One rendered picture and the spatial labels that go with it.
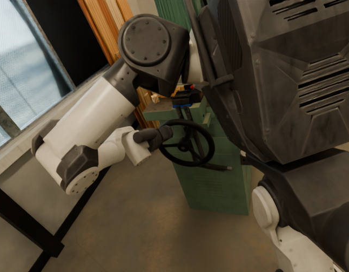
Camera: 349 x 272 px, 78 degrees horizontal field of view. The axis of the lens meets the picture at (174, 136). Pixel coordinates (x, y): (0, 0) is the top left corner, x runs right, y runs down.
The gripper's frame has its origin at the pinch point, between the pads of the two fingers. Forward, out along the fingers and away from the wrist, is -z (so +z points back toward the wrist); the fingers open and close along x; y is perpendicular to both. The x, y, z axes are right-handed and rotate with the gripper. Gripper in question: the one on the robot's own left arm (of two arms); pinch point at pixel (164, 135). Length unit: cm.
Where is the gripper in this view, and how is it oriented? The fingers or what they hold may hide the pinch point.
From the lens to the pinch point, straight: 90.5
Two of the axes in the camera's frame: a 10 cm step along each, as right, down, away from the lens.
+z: -4.0, 1.5, -9.0
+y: -4.6, -8.9, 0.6
